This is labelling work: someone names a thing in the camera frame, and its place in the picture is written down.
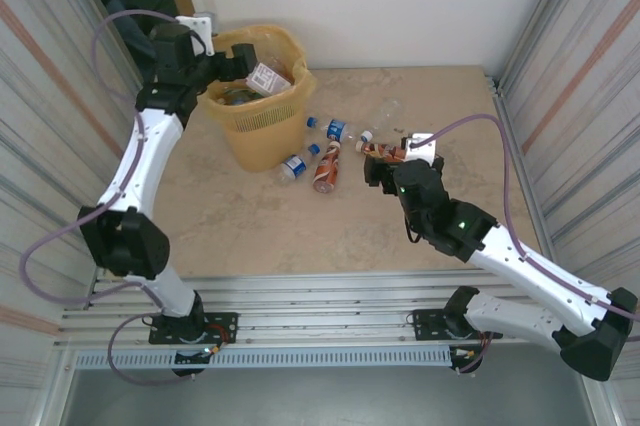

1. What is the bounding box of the brown Nescafe coffee bottle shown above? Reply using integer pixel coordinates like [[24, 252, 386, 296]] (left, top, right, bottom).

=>
[[354, 140, 409, 163], [312, 139, 344, 195]]

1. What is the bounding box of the clear unlabelled bottle white cap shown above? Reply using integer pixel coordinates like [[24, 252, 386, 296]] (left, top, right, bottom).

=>
[[360, 98, 405, 143]]

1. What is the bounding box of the clear bottle white barcode label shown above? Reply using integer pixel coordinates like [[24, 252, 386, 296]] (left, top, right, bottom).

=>
[[243, 61, 294, 97]]

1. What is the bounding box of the small water bottle blue cap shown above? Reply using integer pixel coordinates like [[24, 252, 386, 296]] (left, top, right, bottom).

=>
[[277, 143, 322, 183]]

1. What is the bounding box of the yellow plastic waste bin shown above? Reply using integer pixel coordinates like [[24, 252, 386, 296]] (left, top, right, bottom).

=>
[[199, 23, 316, 173]]

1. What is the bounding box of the translucent yellow bin liner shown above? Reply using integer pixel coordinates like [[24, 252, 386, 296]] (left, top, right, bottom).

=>
[[198, 22, 317, 120]]

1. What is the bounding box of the person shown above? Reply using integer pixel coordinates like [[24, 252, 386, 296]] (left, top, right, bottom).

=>
[[82, 0, 161, 60]]

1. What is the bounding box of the Pepsi bottle blue cap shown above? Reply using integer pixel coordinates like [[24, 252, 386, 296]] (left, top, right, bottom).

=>
[[305, 115, 359, 143]]

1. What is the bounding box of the thin black cable loop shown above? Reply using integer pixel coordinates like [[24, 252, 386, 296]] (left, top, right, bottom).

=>
[[403, 215, 426, 245]]

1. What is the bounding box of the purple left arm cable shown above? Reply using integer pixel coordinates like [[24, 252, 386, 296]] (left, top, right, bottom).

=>
[[19, 9, 181, 387]]

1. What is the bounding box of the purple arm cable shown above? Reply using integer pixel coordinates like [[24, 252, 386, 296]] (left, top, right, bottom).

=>
[[427, 114, 640, 322], [19, 9, 181, 387]]

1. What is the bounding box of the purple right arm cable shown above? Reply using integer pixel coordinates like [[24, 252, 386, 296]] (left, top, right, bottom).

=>
[[427, 114, 640, 322]]

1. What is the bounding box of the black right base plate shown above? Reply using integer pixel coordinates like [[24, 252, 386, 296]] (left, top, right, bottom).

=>
[[410, 308, 503, 342]]

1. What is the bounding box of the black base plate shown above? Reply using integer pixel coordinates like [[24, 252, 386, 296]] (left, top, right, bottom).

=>
[[410, 308, 503, 342], [148, 311, 239, 346]]

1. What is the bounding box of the aluminium rail frame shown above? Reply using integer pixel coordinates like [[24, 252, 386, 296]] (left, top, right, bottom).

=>
[[54, 268, 601, 347]]

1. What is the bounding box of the red base power wire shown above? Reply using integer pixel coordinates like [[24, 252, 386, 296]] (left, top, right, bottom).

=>
[[205, 323, 236, 347], [474, 329, 497, 355]]

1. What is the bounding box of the white slotted cable duct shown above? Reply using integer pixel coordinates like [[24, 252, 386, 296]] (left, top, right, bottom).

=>
[[73, 348, 453, 370]]

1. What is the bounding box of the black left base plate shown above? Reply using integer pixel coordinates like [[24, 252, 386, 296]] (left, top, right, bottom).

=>
[[148, 311, 239, 346]]

